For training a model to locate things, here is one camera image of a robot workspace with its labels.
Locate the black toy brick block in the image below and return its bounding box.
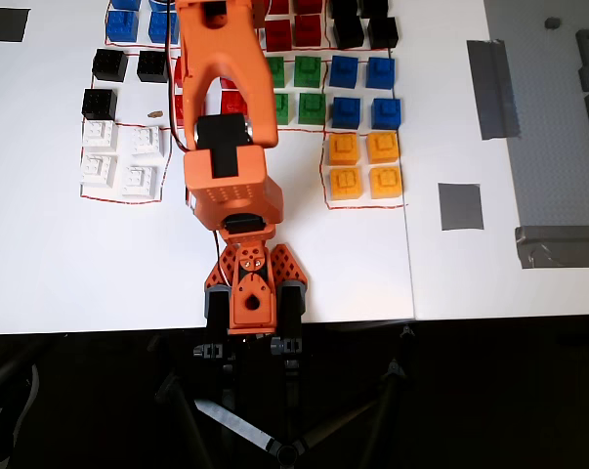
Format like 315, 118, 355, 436
330, 0, 358, 20
332, 17, 365, 50
360, 0, 391, 19
137, 50, 170, 83
81, 88, 118, 121
92, 48, 129, 83
367, 17, 400, 50

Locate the orange robot base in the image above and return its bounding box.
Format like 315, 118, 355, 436
204, 238, 309, 337

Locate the yellow toy brick block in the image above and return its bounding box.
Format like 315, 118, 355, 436
329, 166, 362, 200
369, 165, 402, 199
327, 132, 360, 166
365, 131, 400, 164

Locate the white toy brick block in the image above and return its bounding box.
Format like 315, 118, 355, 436
80, 153, 118, 188
130, 125, 164, 157
82, 119, 119, 153
121, 165, 157, 199

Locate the grey square tape marker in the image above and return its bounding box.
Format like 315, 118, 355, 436
439, 183, 484, 232

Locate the black grey table clamp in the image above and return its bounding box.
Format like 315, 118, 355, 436
269, 280, 309, 370
193, 286, 234, 362

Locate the black tripod stand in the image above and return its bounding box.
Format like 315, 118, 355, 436
147, 324, 417, 469

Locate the long grey tape strip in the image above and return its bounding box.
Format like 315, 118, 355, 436
466, 39, 523, 142

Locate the grey studded baseplate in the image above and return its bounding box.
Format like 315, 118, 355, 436
484, 0, 589, 231

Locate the crumpled grey tape strip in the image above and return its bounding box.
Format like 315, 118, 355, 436
514, 225, 589, 270

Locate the black tape patch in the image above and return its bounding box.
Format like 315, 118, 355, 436
0, 8, 30, 43

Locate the thin servo cable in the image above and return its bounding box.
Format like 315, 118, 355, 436
211, 229, 227, 289
164, 0, 192, 155

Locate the dark chair frame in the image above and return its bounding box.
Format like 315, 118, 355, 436
0, 336, 44, 469

